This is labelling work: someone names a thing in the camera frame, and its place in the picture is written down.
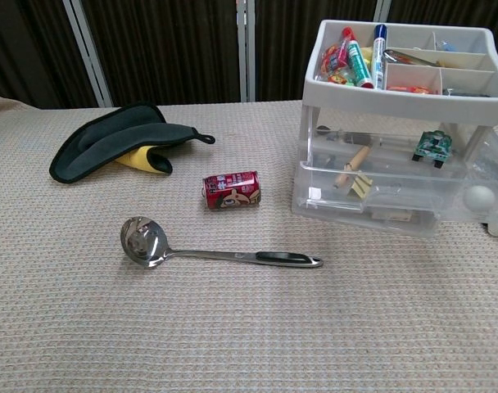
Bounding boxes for beige woven tablecloth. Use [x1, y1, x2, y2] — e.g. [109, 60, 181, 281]
[0, 96, 498, 393]

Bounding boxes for white marker with blue cap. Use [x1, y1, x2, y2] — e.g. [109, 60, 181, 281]
[371, 23, 389, 89]

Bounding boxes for black oven mitt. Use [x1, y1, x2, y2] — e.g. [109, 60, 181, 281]
[48, 101, 216, 184]

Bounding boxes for white plastic drawer organizer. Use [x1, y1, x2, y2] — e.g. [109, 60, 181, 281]
[290, 19, 498, 241]

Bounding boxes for wooden-handled tool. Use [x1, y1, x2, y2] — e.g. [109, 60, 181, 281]
[333, 145, 375, 189]

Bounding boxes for yellow black-tipped glove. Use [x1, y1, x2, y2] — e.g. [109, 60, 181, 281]
[116, 147, 174, 175]

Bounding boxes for red drink can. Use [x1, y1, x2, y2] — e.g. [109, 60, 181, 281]
[201, 170, 261, 211]

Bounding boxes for red orange snack packet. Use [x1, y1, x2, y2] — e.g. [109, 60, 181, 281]
[387, 84, 432, 94]

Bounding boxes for beige folded card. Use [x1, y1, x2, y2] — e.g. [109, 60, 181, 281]
[346, 174, 375, 201]

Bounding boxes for green marker with red cap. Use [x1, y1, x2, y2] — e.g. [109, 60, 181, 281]
[341, 26, 375, 90]

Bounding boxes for clear plastic drawer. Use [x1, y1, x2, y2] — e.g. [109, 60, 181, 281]
[291, 202, 441, 241]
[292, 125, 470, 215]

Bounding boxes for green circuit board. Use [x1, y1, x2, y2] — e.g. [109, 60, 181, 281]
[411, 129, 454, 169]

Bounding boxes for steel ladle with black handle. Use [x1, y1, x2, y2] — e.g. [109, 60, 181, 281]
[119, 215, 324, 270]

